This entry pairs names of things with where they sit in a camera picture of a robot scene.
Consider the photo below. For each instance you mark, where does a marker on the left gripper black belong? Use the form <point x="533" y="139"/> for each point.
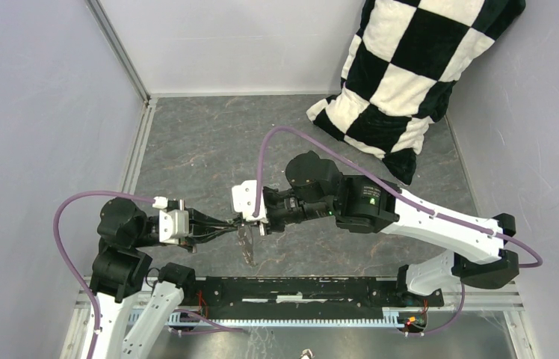
<point x="200" y="229"/>

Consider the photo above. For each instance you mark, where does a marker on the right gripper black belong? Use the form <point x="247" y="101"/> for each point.
<point x="267" y="229"/>

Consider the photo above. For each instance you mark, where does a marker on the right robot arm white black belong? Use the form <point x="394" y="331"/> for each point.
<point x="473" y="252"/>

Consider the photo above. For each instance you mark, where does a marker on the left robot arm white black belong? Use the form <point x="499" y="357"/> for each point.
<point x="121" y="268"/>

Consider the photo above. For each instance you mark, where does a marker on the black white checkered blanket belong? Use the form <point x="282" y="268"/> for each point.
<point x="402" y="65"/>

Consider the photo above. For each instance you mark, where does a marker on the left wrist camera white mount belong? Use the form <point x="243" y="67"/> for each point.
<point x="173" y="220"/>

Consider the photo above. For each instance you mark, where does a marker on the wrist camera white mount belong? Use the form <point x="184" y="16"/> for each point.
<point x="244" y="201"/>
<point x="173" y="220"/>

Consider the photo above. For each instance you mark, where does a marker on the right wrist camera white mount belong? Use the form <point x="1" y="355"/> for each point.
<point x="244" y="201"/>

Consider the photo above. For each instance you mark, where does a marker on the white toothed cable duct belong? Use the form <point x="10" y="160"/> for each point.
<point x="389" y="319"/>

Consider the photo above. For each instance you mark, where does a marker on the aluminium corner frame post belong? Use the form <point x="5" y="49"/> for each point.
<point x="99" y="14"/>

